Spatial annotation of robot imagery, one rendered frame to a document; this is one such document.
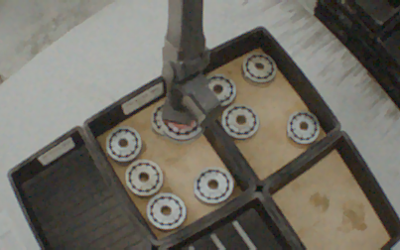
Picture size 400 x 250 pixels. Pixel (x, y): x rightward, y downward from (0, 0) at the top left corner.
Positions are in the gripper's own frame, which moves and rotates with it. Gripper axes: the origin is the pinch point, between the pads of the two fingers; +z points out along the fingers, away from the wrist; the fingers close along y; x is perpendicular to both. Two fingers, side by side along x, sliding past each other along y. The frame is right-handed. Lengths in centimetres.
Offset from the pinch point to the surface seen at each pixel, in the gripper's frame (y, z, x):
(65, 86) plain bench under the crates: 17, 37, 47
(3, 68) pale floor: 53, 111, 129
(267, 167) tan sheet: -0.5, 20.5, -23.0
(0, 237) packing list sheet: -44, 35, 57
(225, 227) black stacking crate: -19.5, 20.4, -15.8
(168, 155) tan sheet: -2.7, 21.4, 3.5
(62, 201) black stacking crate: -24.7, 22.0, 30.8
